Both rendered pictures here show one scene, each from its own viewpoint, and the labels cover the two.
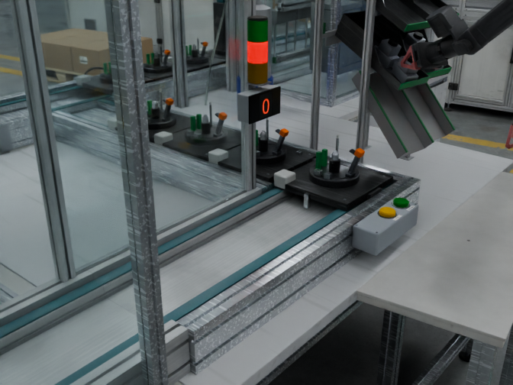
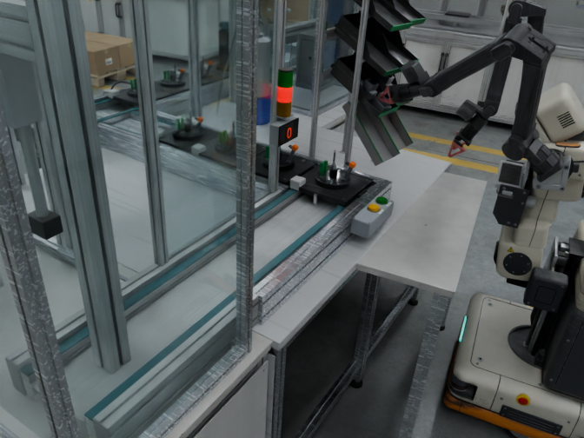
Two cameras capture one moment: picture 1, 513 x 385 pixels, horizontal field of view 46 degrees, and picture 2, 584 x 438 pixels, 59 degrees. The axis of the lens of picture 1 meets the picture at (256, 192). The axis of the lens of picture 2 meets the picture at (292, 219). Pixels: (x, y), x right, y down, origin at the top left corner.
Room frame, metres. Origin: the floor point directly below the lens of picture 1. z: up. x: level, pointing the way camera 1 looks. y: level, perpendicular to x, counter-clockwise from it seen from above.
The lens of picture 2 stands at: (-0.21, 0.23, 1.85)
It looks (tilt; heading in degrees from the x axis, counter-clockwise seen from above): 31 degrees down; 350
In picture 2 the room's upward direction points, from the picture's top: 4 degrees clockwise
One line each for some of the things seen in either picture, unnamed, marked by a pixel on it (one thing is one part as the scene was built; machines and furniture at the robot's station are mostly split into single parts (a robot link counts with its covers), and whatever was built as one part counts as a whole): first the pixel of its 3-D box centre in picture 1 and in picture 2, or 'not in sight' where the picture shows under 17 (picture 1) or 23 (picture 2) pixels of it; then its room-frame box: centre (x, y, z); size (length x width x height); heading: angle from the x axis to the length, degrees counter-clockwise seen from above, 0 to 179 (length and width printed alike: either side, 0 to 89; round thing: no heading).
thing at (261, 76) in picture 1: (257, 71); (283, 108); (1.47, 0.00, 1.28); 0.05 x 0.05 x 0.05
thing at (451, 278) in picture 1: (411, 216); (384, 208); (1.55, -0.45, 0.84); 0.90 x 0.70 x 0.03; 148
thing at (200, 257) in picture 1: (257, 234); (283, 224); (1.33, 0.00, 0.91); 0.84 x 0.28 x 0.10; 140
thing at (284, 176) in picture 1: (284, 179); (297, 182); (1.53, -0.08, 0.97); 0.05 x 0.05 x 0.04; 50
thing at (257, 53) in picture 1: (257, 51); (284, 93); (1.47, 0.00, 1.33); 0.05 x 0.05 x 0.05
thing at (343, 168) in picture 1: (333, 174); (332, 179); (1.54, -0.22, 0.98); 0.14 x 0.14 x 0.02
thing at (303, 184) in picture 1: (333, 180); (332, 183); (1.54, -0.22, 0.96); 0.24 x 0.24 x 0.02; 50
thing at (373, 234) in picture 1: (385, 224); (372, 215); (1.34, -0.32, 0.93); 0.21 x 0.07 x 0.06; 140
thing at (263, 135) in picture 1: (262, 143); (277, 154); (1.71, -0.02, 1.01); 0.24 x 0.24 x 0.13; 50
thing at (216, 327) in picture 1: (321, 251); (331, 236); (1.23, -0.15, 0.91); 0.89 x 0.06 x 0.11; 140
